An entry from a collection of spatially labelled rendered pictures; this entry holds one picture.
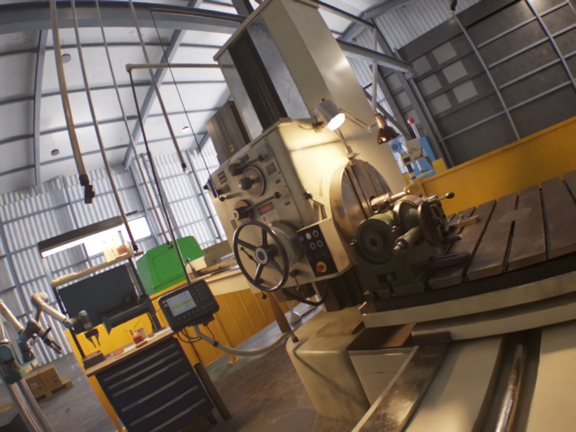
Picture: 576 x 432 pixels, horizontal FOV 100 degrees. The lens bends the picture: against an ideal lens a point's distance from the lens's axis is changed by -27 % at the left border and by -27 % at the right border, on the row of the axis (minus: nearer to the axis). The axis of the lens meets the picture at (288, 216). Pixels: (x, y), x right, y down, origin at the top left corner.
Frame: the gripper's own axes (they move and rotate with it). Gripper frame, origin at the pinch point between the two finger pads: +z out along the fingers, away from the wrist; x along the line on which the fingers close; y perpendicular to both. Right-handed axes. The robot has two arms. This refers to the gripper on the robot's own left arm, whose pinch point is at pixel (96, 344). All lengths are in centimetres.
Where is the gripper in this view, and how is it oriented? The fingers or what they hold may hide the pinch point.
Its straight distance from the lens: 307.3
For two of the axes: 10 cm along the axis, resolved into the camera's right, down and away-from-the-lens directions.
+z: 3.9, 9.2, -0.1
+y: 6.1, -2.7, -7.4
